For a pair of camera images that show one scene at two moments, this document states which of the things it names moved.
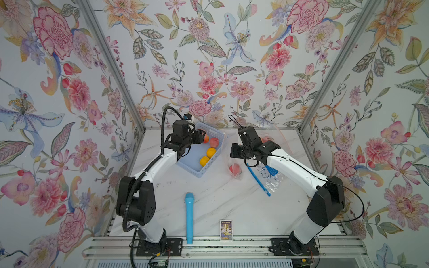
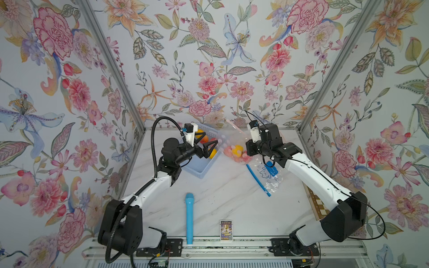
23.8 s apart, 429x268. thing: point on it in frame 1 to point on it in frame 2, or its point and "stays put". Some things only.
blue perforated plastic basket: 199,157 stays put
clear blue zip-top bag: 268,182 stays put
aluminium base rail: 211,248 stays put
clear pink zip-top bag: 235,167 to 232,143
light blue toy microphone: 189,217 stays put
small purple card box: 226,229 stays put
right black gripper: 234,151 to 251,145
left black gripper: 199,139 to 203,153
